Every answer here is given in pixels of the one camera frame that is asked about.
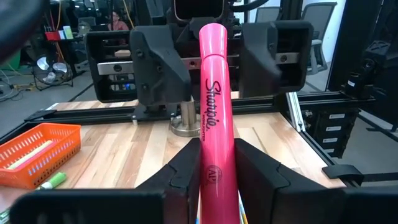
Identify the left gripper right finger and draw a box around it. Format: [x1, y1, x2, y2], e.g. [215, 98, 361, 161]
[234, 138, 346, 224]

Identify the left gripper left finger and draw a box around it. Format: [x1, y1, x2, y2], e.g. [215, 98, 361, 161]
[136, 138, 202, 224]

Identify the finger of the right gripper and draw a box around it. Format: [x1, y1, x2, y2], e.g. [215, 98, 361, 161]
[129, 24, 192, 107]
[238, 20, 283, 99]

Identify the pink Sharpie highlighter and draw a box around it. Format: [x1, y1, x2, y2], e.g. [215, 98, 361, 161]
[197, 22, 242, 224]

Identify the yellow-green highlighter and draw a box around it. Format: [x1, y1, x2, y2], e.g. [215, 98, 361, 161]
[6, 139, 54, 171]

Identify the light green Expo marker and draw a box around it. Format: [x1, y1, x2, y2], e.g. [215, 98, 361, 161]
[35, 171, 68, 192]

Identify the grey office chair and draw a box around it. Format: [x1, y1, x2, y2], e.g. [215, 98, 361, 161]
[300, 1, 338, 76]
[254, 6, 281, 24]

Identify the person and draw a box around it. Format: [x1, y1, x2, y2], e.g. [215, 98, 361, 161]
[107, 11, 130, 32]

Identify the brass lamp with white bulb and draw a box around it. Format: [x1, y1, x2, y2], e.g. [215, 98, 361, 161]
[170, 96, 202, 138]

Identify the black floor fan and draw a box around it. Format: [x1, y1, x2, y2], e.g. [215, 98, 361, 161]
[32, 55, 75, 91]

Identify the black table clamp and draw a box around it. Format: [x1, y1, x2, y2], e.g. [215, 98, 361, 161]
[322, 164, 364, 187]

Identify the red box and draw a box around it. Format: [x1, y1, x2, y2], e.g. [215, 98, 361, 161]
[44, 30, 62, 42]

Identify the black controller box stack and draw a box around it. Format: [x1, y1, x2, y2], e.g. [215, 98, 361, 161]
[306, 107, 361, 159]

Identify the orange mesh basket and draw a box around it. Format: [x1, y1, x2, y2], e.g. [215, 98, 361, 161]
[0, 122, 82, 190]

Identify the silver aluminium extrusion post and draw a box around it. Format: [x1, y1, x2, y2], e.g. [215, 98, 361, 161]
[285, 91, 307, 133]

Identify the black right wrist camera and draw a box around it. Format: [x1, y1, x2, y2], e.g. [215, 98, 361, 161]
[172, 0, 226, 22]

